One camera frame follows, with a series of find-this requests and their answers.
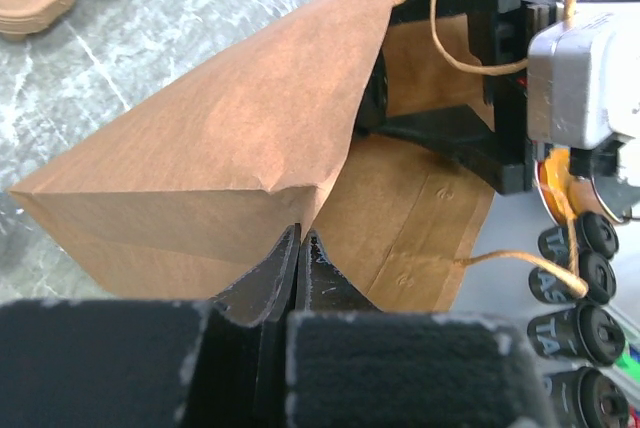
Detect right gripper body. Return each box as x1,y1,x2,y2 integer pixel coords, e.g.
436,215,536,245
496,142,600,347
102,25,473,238
389,0,552,128

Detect lidded spare cup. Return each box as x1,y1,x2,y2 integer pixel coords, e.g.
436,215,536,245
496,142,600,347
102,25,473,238
543,367,630,428
528,249,617,305
527,303,626,367
538,212,619,264

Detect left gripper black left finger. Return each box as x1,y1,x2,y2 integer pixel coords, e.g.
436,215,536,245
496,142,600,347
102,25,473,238
1,225,301,427

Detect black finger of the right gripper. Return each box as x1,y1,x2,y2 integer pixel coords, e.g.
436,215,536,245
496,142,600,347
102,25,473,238
354,104,533,194

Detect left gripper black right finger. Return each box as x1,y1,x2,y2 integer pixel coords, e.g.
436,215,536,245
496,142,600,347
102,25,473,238
287,232,555,427

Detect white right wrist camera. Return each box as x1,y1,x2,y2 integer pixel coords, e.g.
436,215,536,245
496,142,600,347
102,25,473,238
527,5,639,149

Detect brown paper bag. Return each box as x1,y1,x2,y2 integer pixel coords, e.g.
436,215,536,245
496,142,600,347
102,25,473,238
10,0,494,311

